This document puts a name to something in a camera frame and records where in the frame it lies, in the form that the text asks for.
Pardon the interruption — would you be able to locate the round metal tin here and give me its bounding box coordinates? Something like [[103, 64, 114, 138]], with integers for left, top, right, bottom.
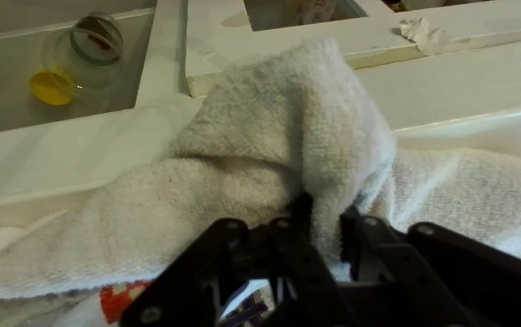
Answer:
[[40, 11, 127, 93]]

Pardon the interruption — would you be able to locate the crumpled white tape piece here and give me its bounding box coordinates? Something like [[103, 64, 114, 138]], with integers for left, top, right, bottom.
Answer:
[[395, 15, 450, 59]]

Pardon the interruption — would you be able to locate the white terry cloth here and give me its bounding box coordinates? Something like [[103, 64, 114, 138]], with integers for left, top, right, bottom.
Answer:
[[0, 39, 521, 307]]

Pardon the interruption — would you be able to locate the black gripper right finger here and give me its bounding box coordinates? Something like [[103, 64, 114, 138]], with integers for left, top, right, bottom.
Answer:
[[337, 206, 521, 327]]

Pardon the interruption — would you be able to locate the yellow small bowl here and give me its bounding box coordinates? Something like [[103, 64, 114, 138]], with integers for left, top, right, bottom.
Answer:
[[27, 69, 81, 109]]

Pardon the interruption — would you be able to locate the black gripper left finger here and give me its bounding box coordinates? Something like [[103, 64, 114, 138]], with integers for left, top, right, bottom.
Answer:
[[119, 191, 357, 327]]

